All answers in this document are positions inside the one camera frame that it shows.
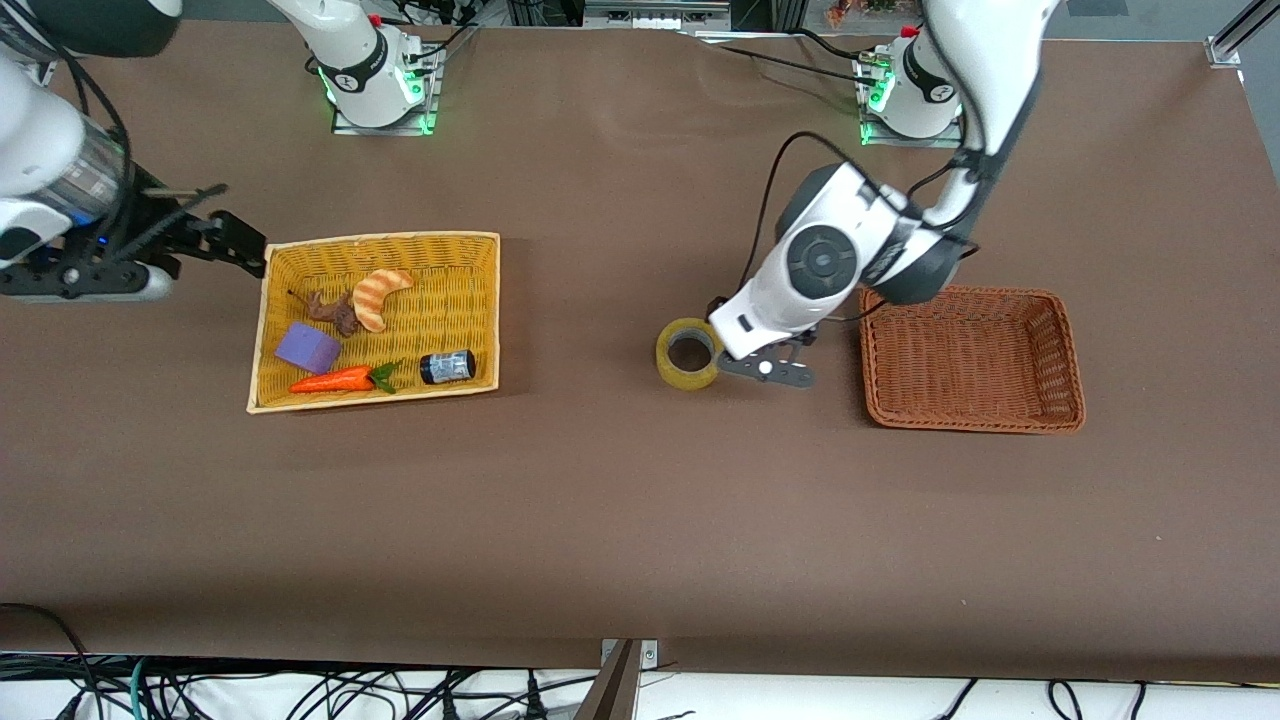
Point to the orange toy carrot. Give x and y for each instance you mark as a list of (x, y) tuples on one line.
[(330, 381)]

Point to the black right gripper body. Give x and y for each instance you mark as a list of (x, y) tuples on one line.
[(168, 232)]

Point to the grey camera mount bar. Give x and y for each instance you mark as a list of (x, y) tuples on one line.
[(612, 690)]

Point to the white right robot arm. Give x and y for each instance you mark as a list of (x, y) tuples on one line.
[(370, 60)]

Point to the brown wicker basket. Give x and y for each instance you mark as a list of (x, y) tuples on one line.
[(970, 360)]

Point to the purple foam block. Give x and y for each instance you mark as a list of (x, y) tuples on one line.
[(307, 348)]

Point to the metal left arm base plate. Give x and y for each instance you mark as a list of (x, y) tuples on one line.
[(880, 140)]

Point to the yellow wicker basket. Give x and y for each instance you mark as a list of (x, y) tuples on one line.
[(460, 300)]

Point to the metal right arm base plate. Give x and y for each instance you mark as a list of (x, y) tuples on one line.
[(385, 130)]

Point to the aluminium profile corner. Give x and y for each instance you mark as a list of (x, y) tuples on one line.
[(1235, 35)]

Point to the clear yellowish tape roll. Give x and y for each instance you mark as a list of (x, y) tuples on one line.
[(675, 375)]

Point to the orange background object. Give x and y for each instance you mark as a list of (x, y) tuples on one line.
[(860, 10)]

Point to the black cylindrical battery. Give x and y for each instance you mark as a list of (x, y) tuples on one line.
[(447, 367)]

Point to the grey power strip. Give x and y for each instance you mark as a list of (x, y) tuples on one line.
[(655, 14)]

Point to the brown toy figure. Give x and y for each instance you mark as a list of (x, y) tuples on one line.
[(330, 308)]

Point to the striped toy croissant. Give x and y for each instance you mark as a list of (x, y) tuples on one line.
[(375, 295)]

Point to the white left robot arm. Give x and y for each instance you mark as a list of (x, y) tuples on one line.
[(830, 260)]

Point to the metal table edge bracket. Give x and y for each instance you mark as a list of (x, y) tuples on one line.
[(648, 654)]

